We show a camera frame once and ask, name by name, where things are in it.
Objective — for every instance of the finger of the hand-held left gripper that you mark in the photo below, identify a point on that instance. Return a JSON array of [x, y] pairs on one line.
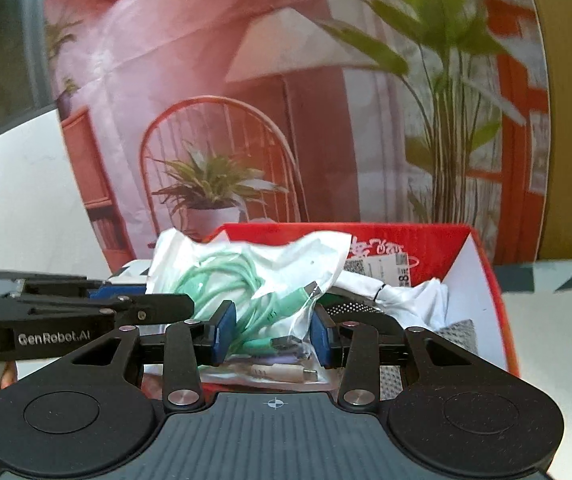
[[116, 291], [161, 307]]

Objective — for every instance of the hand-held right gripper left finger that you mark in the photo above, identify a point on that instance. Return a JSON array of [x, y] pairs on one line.
[[223, 331]]

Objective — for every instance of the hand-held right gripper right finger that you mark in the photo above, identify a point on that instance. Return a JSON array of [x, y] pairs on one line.
[[318, 341]]

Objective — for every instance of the red cardboard box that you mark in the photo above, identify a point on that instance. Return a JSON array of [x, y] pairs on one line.
[[436, 245]]

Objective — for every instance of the person's left hand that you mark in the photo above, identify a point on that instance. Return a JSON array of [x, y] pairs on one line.
[[8, 375]]

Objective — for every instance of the black dotted fabric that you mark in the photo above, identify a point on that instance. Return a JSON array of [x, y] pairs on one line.
[[351, 306]]

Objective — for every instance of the white cloth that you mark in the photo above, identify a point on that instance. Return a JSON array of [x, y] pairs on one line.
[[416, 305]]

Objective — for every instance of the white food-print table mat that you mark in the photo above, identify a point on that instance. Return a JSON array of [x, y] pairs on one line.
[[556, 360]]

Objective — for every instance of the wall poster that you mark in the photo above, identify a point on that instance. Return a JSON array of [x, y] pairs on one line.
[[191, 60]]

